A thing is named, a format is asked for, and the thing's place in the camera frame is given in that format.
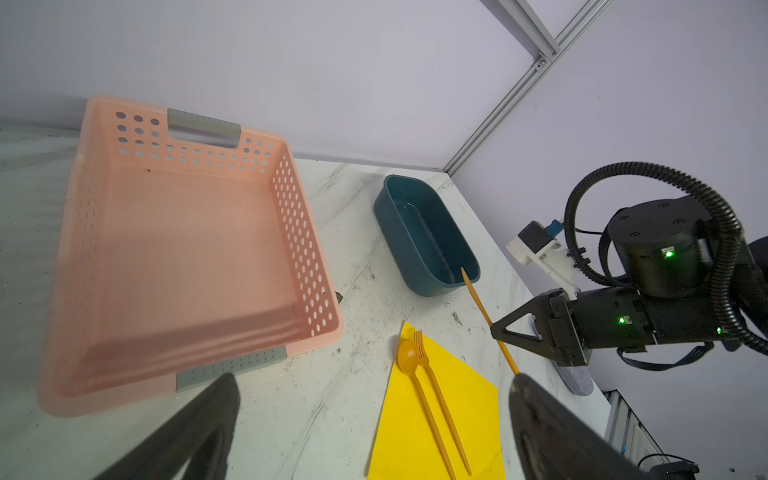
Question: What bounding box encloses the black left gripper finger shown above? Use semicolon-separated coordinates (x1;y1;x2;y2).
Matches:
98;373;240;479

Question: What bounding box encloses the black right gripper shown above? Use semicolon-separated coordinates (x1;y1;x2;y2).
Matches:
490;288;654;479

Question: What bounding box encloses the yellow plastic knife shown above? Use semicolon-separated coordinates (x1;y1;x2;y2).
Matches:
461;268;520;375

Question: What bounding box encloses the yellow plastic fork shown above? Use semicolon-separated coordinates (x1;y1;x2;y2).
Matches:
413;331;472;479

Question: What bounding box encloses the yellow plastic spoon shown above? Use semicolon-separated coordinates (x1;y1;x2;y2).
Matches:
397;332;456;480

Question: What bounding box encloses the yellow paper napkin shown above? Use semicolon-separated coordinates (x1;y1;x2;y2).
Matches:
367;336;505;479

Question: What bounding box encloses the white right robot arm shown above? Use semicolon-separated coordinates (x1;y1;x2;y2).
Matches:
490;162;767;372

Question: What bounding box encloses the grey oval case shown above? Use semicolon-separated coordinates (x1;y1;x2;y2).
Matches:
552;362;594;397

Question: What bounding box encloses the teal oval plastic tub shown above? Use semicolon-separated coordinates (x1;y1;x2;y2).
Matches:
374;175;481;297

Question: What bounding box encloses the pink perforated plastic basket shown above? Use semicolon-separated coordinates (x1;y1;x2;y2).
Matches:
38;96;344;417

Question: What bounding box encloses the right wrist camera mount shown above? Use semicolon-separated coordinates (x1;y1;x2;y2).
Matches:
506;219;580;301

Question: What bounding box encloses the aluminium frame post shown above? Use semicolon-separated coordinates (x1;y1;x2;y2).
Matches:
443;1;611;176

